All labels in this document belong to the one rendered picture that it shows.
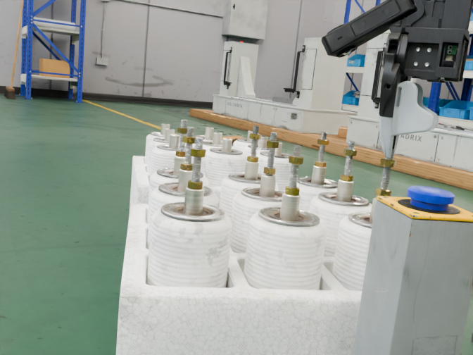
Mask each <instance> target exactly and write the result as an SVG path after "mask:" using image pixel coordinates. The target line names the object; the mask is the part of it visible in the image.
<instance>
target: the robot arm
mask: <svg viewBox="0 0 473 355"><path fill-rule="evenodd" d="M472 4H473V0H432V1H431V0H386V1H384V2H382V3H380V4H379V5H377V6H375V7H374V8H371V9H370V10H368V11H367V12H365V13H363V14H362V15H359V16H358V17H357V18H354V19H353V20H351V21H349V22H348V23H346V24H343V25H340V26H338V27H335V28H334V29H333V30H331V31H329V32H328V33H327V35H325V36H324V37H322V44H323V46H324V48H325V51H326V52H327V55H328V56H335V57H338V58H341V57H344V56H346V55H349V54H350V53H352V52H353V51H355V50H356V49H357V48H358V47H359V46H360V45H362V44H364V43H366V42H368V41H370V40H371V39H373V38H375V37H377V36H379V35H380V34H382V33H384V32H386V31H387V30H390V32H391V33H389V35H388V38H387V41H386V48H385V52H384V71H383V75H382V80H381V93H380V105H379V142H380V144H381V147H382V149H383V152H384V155H385V157H387V158H391V154H392V149H394V153H393V156H394V154H395V150H396V146H397V143H398V138H399V135H406V134H412V133H418V132H426V131H430V130H433V129H434V128H435V127H436V126H437V125H438V122H439V117H438V115H437V114H436V113H435V112H433V111H431V110H430V109H428V108H427V107H425V106H424V104H423V94H424V90H423V88H422V86H421V85H419V84H417V83H415V82H411V77H412V78H417V79H421V80H427V82H441V83H445V82H459V81H461V82H462V79H463V74H464V69H465V62H466V58H467V50H468V46H469V38H470V37H469V30H468V29H469V21H470V17H471V12H472Z"/></svg>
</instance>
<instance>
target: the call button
mask: <svg viewBox="0 0 473 355"><path fill-rule="evenodd" d="M407 197H409V198H411V200H410V204H412V205H413V206H416V207H420V208H425V209H429V210H435V211H445V210H447V209H448V205H449V204H453V202H454V198H455V195H454V194H453V193H452V192H449V191H447V190H444V189H439V188H435V187H425V186H412V187H409V188H408V191H407Z"/></svg>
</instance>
